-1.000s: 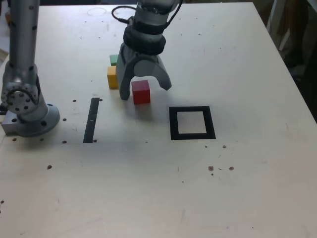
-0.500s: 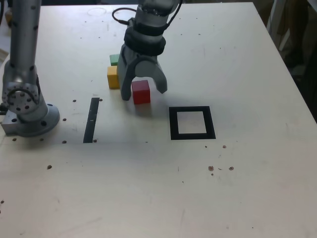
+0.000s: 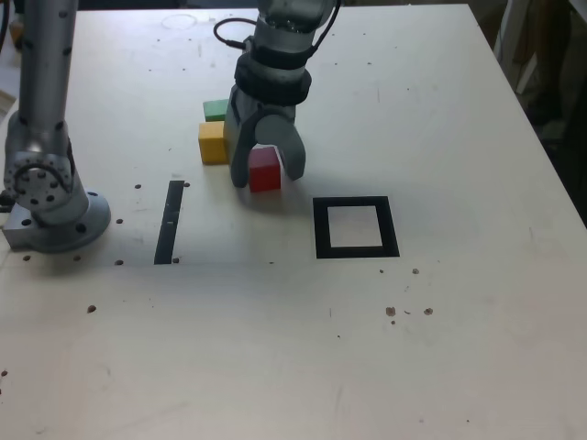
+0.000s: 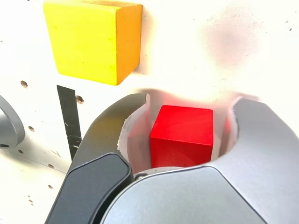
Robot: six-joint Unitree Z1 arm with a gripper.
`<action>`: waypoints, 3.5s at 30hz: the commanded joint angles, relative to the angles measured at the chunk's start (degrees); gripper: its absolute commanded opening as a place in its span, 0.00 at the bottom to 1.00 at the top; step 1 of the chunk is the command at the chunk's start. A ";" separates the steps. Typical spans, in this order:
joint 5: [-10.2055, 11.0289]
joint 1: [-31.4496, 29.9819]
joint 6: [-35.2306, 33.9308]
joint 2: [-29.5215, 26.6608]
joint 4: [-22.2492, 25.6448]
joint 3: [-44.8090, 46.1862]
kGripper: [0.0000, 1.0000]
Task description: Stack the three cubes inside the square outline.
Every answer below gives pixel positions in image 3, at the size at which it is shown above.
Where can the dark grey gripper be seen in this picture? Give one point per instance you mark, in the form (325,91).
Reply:
(277,109)

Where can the red cube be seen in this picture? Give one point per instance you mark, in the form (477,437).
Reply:
(266,176)

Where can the yellow cube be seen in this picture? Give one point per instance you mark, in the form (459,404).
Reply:
(212,146)

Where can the green cube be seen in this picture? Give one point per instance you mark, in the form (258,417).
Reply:
(215,110)

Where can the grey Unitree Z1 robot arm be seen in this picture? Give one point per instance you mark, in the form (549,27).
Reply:
(43,91)

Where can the black tape square outline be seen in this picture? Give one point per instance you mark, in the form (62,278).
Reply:
(320,229)

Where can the black tape strip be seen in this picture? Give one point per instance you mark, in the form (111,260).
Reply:
(167,229)

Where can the brown cardboard box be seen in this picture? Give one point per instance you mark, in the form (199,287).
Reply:
(16,34)

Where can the dark background furniture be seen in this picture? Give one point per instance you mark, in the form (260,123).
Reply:
(550,91)

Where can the small grey camera box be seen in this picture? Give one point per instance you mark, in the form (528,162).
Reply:
(249,45)

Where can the white background frame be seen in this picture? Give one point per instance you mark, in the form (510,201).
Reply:
(504,27)

